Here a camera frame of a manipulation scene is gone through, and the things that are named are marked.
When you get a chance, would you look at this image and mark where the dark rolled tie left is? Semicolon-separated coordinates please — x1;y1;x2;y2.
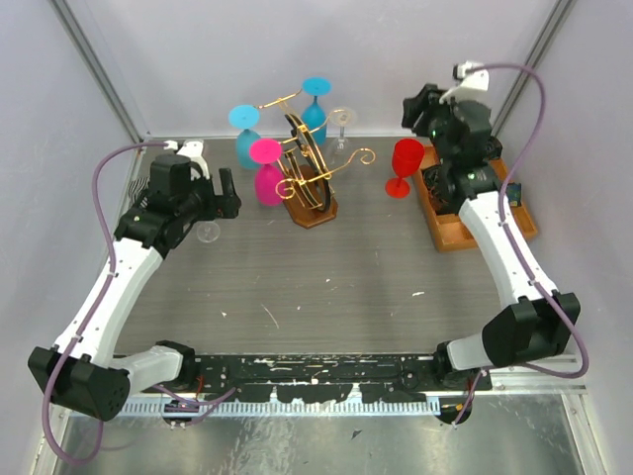
422;165;441;191

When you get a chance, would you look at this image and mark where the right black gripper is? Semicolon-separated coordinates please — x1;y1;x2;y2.
402;83;471;165

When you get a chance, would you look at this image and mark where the white slotted cable duct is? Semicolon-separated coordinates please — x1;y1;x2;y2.
119;395;441;419

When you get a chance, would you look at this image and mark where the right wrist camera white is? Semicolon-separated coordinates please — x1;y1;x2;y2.
439;61;490;104

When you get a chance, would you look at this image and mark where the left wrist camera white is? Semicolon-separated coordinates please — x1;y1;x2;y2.
163;141;210;177

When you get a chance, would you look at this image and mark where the blue wine glass rear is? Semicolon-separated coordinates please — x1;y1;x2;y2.
301;76;331;145

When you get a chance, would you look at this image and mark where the wooden compartment tray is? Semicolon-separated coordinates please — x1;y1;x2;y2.
412;143;538;252

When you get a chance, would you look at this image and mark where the clear wine glass rear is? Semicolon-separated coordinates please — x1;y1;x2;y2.
326;107;357;167

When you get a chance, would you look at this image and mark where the red wine glass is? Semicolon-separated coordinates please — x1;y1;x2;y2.
385;139;425;199

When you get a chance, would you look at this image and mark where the clear wine glass front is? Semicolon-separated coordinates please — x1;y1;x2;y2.
196;221;221;243

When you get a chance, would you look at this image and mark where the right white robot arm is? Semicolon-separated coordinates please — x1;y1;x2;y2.
402;83;581;390

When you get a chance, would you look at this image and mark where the blue patterned folded tie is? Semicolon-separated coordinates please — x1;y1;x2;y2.
505;182;522;207

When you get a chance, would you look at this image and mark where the striped black white cloth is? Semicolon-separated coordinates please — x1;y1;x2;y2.
127;176;149;208

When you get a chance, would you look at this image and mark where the dark rolled tie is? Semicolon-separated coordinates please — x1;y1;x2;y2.
429;190;459;216
422;165;441;191

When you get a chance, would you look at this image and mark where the gold wire wine glass rack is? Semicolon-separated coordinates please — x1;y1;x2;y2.
255;92;376;229

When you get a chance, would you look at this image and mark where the light blue wine glass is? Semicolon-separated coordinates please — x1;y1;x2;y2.
228;105;260;170

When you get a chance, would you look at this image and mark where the clear wine glass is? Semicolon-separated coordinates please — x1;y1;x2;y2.
196;221;221;243
326;107;357;167

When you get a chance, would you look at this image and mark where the black rolled tie rear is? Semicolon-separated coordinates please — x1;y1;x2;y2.
486;137;502;160

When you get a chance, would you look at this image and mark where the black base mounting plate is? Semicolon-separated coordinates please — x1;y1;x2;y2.
161;353;492;404

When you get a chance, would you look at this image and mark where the dark rolled tie right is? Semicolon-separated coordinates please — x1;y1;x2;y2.
429;190;459;216

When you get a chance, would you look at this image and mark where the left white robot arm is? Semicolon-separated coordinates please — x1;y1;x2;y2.
28;153;241;422

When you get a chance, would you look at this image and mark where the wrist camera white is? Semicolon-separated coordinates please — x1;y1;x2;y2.
439;61;490;104
163;141;210;177

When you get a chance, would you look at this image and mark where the pink wine glass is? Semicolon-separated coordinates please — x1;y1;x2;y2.
249;139;284;206

